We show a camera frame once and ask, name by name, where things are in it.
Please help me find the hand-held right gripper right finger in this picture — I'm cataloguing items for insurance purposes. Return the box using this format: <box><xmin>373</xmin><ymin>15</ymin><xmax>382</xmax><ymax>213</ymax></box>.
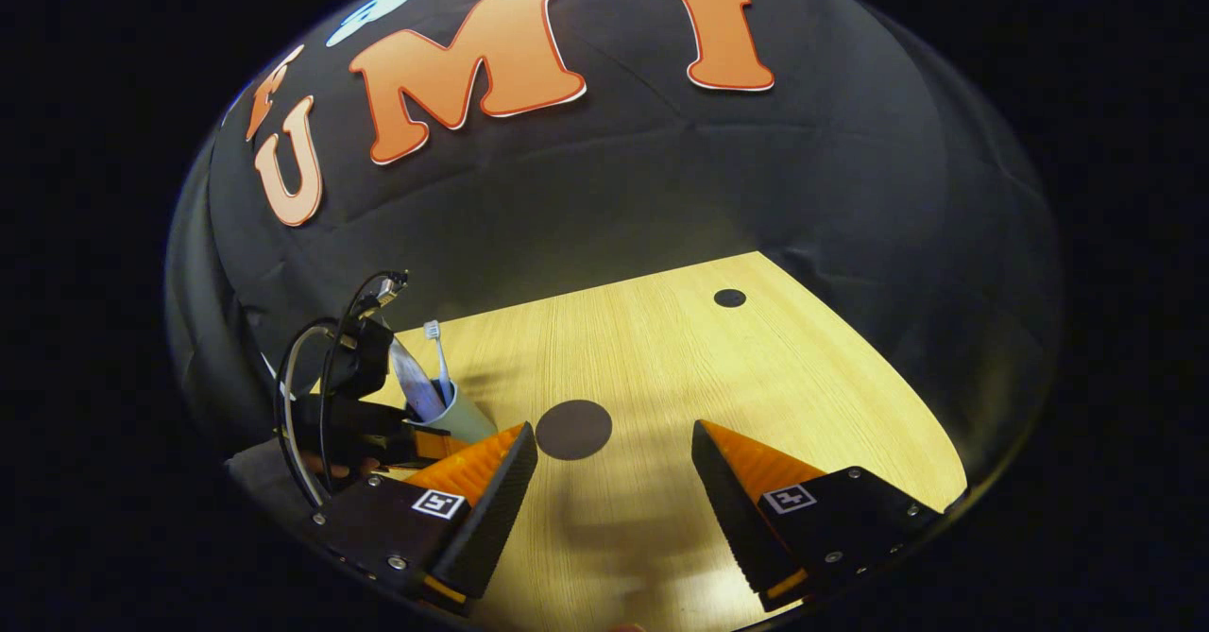
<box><xmin>690</xmin><ymin>418</ymin><xmax>946</xmax><ymax>613</ymax></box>

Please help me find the light wooden desktop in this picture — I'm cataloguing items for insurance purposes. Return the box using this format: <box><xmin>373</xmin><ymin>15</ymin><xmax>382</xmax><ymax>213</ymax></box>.
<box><xmin>364</xmin><ymin>252</ymin><xmax>969</xmax><ymax>632</ymax></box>

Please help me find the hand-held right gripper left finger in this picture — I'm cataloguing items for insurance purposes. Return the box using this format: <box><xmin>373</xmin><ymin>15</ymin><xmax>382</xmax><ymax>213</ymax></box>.
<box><xmin>311</xmin><ymin>420</ymin><xmax>540</xmax><ymax>615</ymax></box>

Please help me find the light blue cup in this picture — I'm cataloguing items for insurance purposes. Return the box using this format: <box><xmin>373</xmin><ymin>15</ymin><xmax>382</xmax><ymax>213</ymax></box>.
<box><xmin>406</xmin><ymin>380</ymin><xmax>498</xmax><ymax>444</ymax></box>

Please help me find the pale blue toothbrush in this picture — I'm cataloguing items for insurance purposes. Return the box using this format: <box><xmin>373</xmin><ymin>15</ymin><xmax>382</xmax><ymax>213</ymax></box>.
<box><xmin>424</xmin><ymin>320</ymin><xmax>455</xmax><ymax>406</ymax></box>

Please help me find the dark round coaster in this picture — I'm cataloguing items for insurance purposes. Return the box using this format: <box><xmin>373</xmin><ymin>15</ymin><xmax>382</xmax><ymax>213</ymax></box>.
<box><xmin>536</xmin><ymin>400</ymin><xmax>613</xmax><ymax>461</ymax></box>

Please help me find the grey cable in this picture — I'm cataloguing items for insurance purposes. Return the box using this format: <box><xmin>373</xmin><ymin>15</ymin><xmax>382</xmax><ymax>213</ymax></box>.
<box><xmin>274</xmin><ymin>318</ymin><xmax>343</xmax><ymax>512</ymax></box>

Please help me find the black cable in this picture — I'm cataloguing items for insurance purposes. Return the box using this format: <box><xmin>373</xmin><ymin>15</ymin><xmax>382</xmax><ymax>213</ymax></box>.
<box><xmin>317</xmin><ymin>270</ymin><xmax>410</xmax><ymax>499</ymax></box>

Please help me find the white toothpaste tube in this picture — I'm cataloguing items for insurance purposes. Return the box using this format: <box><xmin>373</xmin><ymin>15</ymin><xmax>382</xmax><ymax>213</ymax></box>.
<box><xmin>389</xmin><ymin>337</ymin><xmax>445</xmax><ymax>422</ymax></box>

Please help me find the black backdrop cloth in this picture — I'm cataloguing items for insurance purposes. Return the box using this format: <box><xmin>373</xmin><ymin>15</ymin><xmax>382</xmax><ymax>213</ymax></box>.
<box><xmin>165</xmin><ymin>0</ymin><xmax>1064</xmax><ymax>520</ymax></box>

